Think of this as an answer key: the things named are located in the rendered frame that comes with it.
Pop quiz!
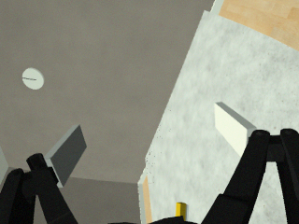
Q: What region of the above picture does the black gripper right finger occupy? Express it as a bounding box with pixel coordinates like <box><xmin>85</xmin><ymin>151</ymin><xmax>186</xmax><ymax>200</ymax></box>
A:
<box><xmin>201</xmin><ymin>102</ymin><xmax>299</xmax><ymax>224</ymax></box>

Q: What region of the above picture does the yellow rectangular block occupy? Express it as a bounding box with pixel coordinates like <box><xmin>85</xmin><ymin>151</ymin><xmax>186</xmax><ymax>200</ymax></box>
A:
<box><xmin>176</xmin><ymin>203</ymin><xmax>186</xmax><ymax>221</ymax></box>

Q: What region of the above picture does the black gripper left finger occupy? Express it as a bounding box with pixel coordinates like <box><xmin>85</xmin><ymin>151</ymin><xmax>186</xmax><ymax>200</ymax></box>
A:
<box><xmin>0</xmin><ymin>125</ymin><xmax>87</xmax><ymax>224</ymax></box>

